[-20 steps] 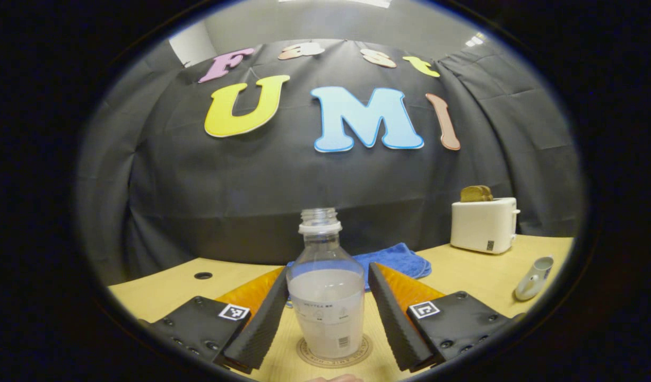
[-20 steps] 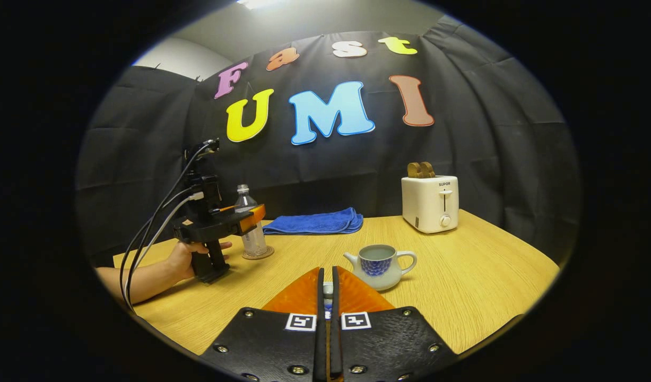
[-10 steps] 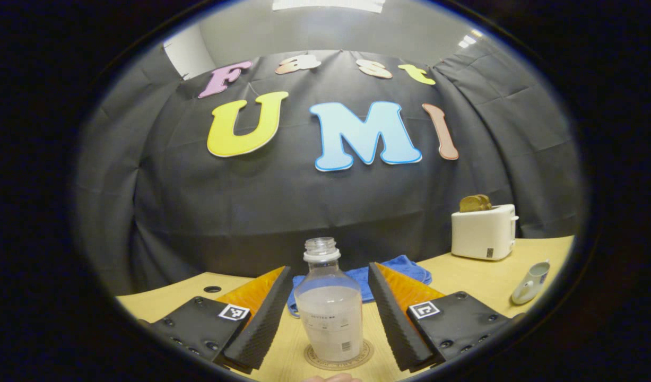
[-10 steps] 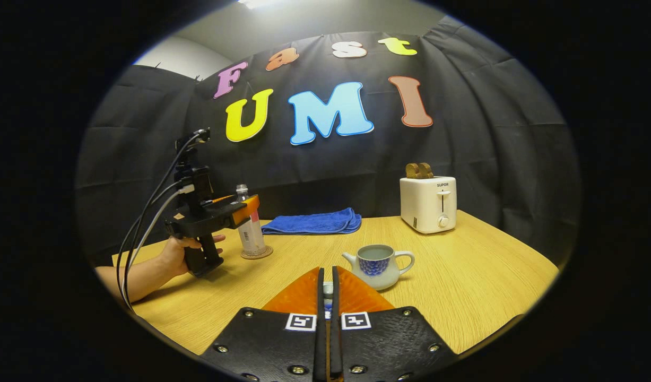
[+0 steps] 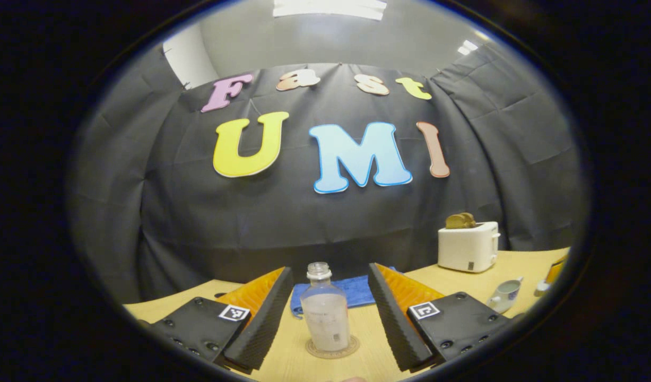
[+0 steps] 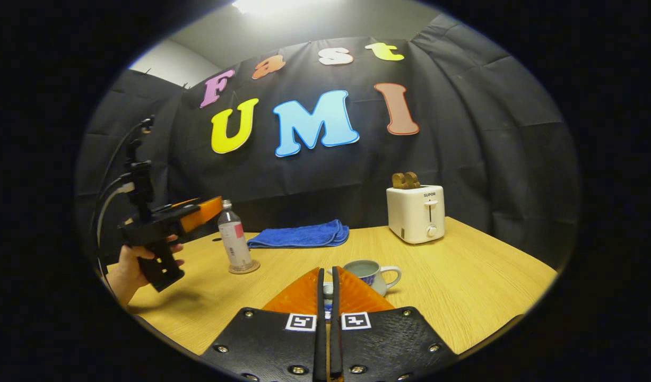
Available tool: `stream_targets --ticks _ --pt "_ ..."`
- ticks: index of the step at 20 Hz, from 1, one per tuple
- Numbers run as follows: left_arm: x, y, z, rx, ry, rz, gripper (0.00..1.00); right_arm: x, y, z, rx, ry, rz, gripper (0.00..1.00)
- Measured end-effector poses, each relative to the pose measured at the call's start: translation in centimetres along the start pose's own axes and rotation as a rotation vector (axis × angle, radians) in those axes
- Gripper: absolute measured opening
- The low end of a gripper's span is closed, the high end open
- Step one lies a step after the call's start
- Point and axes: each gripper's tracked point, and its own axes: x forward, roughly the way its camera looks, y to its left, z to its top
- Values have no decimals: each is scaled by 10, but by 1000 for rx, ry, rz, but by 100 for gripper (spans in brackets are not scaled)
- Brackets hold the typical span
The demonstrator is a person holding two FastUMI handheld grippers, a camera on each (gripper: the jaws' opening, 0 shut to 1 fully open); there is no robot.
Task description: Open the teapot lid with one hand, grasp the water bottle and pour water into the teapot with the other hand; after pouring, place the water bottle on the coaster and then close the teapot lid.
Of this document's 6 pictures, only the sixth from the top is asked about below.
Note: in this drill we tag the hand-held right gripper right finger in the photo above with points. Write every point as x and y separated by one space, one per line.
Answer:
389 345

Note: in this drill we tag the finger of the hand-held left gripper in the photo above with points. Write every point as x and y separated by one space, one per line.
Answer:
203 213
179 209

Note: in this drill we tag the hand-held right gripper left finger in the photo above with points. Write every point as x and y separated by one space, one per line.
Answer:
272 345

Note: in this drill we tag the clear plastic water bottle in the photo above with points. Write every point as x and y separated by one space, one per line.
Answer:
234 239

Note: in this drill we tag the round brown coaster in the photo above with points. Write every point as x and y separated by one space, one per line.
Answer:
251 268

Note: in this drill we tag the white blue-patterned teacup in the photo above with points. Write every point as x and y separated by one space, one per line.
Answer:
370 270

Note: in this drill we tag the blue folded towel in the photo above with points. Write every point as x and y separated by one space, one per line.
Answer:
304 236

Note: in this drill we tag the white toaster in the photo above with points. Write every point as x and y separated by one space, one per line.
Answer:
413 215

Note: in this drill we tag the brown toast slice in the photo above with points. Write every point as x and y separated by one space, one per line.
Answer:
413 180
399 180

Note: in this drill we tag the ceiling light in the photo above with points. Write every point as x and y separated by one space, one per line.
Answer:
272 4

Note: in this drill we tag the black backdrop cloth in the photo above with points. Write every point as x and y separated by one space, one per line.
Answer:
489 132

